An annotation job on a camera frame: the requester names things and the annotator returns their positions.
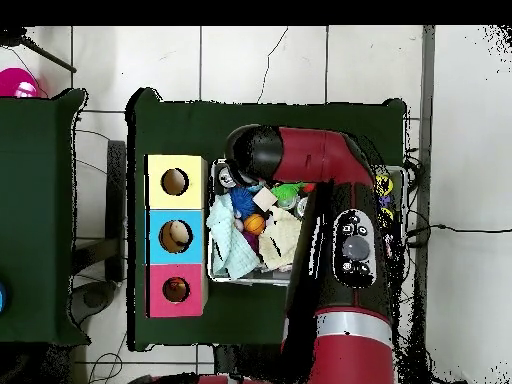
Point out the cream yellow muslin cloth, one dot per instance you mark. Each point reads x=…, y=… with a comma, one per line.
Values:
x=280, y=240

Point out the mint green muslin cloth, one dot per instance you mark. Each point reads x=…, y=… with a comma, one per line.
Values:
x=230, y=244

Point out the clear mesh bin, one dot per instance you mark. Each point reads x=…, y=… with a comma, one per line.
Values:
x=224, y=276

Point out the wooden box with three holes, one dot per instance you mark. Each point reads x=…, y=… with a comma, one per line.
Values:
x=156, y=240

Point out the small orange basketball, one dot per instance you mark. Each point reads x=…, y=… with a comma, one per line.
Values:
x=254, y=224

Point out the wooden cube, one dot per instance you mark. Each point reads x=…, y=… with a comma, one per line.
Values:
x=265, y=199

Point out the blue spiky ball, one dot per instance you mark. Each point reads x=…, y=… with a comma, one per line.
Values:
x=242, y=202

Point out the large green spiky ball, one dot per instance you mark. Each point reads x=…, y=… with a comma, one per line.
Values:
x=286, y=192

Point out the silver can with pull tab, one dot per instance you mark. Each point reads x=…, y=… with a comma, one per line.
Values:
x=225, y=178

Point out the dark green table cloth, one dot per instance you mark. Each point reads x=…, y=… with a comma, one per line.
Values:
x=184, y=128

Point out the black floor stand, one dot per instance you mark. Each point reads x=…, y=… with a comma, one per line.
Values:
x=116, y=208

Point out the green cloth side table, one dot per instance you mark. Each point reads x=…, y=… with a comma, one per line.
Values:
x=44, y=312

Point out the blue cup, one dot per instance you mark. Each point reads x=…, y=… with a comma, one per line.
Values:
x=2, y=298

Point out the pink bowl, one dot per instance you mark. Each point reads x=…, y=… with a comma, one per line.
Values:
x=18, y=82

